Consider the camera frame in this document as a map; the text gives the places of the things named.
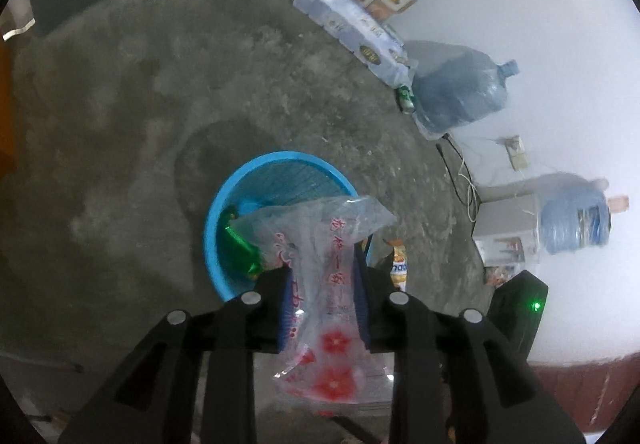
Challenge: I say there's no colourful printed box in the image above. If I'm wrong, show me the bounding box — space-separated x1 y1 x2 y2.
482 264 511 287

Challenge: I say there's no black cable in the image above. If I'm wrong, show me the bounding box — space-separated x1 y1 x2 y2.
435 134 481 225

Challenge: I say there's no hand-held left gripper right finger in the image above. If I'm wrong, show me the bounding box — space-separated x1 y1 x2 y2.
352 244 587 444

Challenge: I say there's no clear red-flowered plastic bag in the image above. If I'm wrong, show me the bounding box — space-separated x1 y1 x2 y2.
231 195 398 405

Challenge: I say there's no shiny green wrapper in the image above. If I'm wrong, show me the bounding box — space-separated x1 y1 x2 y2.
222 206 266 277

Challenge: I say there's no blue plastic mesh wastebasket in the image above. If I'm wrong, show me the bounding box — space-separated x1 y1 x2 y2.
204 151 373 302

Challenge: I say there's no labelled blue water jug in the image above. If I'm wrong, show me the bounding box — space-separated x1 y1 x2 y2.
540 179 630 255

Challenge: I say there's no toilet paper multipack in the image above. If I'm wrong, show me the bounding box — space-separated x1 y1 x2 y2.
292 0 418 87

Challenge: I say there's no plain blue water jug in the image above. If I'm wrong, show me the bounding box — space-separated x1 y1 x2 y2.
410 49 522 141

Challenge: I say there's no reddish brown board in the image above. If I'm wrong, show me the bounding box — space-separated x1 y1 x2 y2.
527 351 636 435

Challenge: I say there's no green drink can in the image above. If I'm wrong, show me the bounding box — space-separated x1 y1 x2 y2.
396 84 417 114

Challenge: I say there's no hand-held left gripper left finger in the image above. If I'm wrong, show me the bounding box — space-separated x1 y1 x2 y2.
57 266 302 444

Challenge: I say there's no white box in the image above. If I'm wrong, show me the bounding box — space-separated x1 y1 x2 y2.
472 194 543 265

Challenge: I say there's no white cable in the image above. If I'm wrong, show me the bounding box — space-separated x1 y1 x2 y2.
457 136 507 225

